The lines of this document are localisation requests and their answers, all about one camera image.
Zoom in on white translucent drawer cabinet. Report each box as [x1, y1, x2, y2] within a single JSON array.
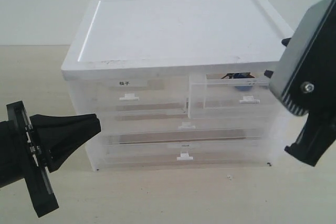
[[61, 0, 293, 171]]

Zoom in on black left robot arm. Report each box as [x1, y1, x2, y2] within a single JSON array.
[[1, 101, 101, 217]]

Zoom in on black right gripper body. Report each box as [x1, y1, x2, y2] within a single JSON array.
[[285, 112, 335, 167]]

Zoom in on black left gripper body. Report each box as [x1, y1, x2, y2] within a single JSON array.
[[5, 101, 59, 218]]

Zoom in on key bunch with blue tag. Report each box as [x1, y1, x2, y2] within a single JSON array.
[[222, 72, 257, 91]]

